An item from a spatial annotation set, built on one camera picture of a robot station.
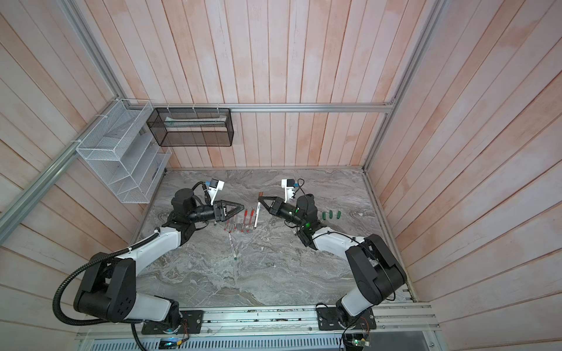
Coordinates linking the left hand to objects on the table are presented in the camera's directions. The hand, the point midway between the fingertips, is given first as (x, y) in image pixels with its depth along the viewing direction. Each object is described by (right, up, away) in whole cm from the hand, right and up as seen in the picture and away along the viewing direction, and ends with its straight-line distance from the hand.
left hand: (241, 210), depth 77 cm
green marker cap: (+42, -4, +24) cm, 49 cm away
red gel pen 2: (-6, -8, +21) cm, 24 cm away
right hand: (+6, +4, +2) cm, 7 cm away
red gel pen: (-10, -8, +22) cm, 25 cm away
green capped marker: (-5, -21, +11) cm, 24 cm away
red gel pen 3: (+1, -4, +24) cm, 25 cm away
